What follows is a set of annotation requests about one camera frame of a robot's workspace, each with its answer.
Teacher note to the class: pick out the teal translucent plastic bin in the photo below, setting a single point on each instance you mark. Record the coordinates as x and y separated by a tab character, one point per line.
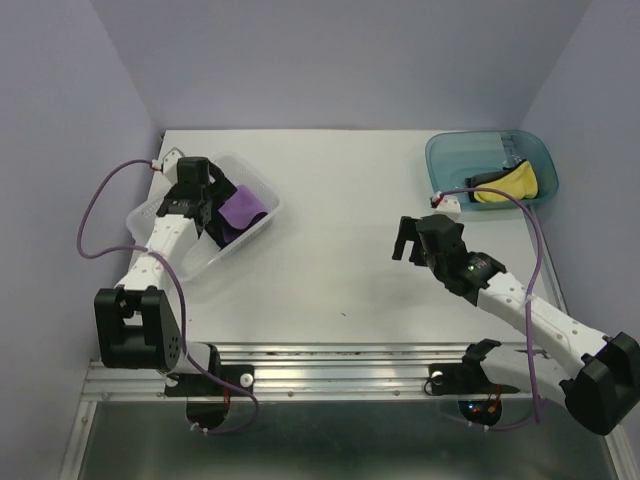
453	157

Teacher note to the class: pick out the aluminium mounting rail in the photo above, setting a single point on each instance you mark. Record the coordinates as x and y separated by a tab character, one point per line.
288	372

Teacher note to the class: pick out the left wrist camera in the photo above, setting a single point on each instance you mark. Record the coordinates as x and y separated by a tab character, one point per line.
167	165

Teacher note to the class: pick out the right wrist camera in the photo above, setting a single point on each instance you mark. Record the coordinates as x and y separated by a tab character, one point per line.
446	204

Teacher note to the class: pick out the yellow and black towel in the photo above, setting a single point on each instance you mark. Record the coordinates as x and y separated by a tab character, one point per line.
518	181

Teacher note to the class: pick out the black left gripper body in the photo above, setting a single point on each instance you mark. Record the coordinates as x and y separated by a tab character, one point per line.
171	195

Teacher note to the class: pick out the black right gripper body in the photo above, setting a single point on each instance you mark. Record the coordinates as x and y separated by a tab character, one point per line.
437	268

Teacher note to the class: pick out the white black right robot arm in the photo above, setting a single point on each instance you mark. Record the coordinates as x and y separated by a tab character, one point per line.
595	377

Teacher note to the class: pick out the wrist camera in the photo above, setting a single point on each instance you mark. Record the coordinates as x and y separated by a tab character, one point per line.
167	165
446	204

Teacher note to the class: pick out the white perforated plastic basket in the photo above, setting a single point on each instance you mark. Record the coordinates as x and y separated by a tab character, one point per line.
205	253

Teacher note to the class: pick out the purple microfiber towel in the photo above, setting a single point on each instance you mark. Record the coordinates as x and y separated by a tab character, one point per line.
238	214

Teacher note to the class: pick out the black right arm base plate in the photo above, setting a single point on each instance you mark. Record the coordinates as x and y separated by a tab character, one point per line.
461	379

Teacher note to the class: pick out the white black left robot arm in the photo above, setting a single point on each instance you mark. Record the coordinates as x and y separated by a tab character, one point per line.
142	321

